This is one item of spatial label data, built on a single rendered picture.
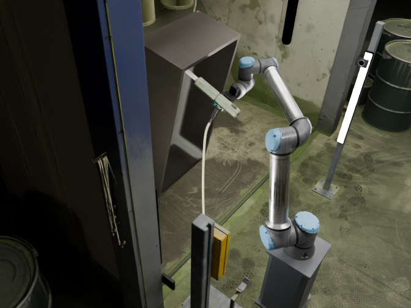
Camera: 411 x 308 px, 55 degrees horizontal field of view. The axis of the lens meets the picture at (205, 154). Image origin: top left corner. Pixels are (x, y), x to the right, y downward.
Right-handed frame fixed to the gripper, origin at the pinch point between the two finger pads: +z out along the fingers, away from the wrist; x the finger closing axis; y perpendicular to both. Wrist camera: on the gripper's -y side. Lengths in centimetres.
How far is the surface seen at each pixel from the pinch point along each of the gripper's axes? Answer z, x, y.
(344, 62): -207, -35, 41
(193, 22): -35, 50, -7
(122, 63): 75, 18, -55
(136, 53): 68, 18, -56
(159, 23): -146, 137, 100
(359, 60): -118, -44, -13
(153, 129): 9, 27, 45
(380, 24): -122, -39, -40
